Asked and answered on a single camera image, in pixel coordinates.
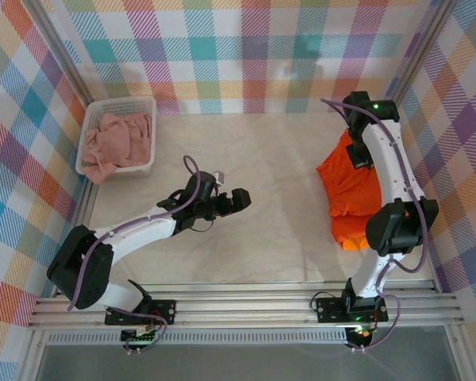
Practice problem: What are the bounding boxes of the bright red-orange shorts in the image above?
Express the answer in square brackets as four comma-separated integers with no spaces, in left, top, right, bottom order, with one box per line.
[316,129,384,244]

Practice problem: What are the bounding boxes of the light orange shorts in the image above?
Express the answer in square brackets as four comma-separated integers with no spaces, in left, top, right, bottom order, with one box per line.
[340,236,369,251]

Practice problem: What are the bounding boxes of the pink shorts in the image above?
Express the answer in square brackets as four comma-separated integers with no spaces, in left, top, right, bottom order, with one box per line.
[81,112,154,184]

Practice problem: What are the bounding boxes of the white plastic mesh basket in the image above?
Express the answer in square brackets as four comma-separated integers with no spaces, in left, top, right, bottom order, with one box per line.
[75,95,158,179]

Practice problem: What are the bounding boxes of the aluminium corner post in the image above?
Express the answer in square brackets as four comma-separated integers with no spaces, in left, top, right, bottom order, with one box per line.
[21,0,96,105]
[379,0,460,120]

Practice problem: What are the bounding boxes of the aluminium frame rail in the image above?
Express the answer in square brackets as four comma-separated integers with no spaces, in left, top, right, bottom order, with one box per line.
[26,277,466,330]

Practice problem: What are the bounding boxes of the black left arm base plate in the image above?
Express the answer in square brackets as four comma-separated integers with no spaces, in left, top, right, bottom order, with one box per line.
[105,298,177,327]

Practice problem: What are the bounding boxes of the aluminium side rail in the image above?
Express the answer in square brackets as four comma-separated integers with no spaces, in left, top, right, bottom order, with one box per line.
[52,174,100,297]

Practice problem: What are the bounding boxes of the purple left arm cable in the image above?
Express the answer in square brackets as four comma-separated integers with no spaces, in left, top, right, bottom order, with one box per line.
[67,155,204,356]

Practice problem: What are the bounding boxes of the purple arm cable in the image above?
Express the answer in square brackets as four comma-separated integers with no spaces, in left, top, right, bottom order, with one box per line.
[320,98,429,353]
[67,155,204,356]

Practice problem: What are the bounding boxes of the slotted grey cable duct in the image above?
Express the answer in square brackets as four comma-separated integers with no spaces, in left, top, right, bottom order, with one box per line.
[47,331,350,346]

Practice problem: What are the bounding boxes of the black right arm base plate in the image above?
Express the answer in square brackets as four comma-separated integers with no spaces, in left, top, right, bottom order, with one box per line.
[315,295,390,325]

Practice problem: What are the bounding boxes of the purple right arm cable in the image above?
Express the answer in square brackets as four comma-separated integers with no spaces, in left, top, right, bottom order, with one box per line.
[320,98,429,353]

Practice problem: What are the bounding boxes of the aluminium frame bar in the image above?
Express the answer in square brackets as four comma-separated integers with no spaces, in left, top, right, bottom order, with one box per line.
[446,323,473,381]
[17,329,51,381]

